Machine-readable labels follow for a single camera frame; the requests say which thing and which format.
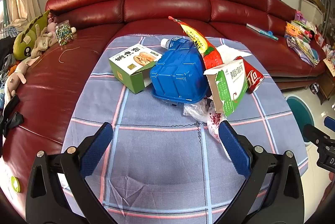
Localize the teal book on sofa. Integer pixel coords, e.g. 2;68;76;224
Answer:
246;24;278;41

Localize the blue plaid tablecloth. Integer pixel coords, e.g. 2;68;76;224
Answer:
61;35;308;223

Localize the blue plastic tray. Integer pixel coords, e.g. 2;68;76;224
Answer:
150;41;209;104

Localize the white paper napkin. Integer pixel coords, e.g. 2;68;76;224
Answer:
216;45;251;63

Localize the beige plush rabbit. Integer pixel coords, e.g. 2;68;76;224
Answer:
4;57;39;106

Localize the red cola can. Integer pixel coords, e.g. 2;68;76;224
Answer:
235;56;265;93

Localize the clear water bottle blue label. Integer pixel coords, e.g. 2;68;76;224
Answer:
160;37;190;50

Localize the red leather sofa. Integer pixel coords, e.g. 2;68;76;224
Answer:
2;0;325;185

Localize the green plush toy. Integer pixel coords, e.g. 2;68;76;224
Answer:
13;10;49;61

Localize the teal trash bin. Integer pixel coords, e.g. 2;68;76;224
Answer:
285;94;314;147

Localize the clear plastic bag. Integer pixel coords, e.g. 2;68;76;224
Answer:
183;98;227;143

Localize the red yellow snack bag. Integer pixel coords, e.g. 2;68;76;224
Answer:
168;16;224;70

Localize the candy jar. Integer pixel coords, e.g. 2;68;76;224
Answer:
55;20;74;46

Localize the green pastry box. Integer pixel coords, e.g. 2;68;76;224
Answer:
109;44;162;94

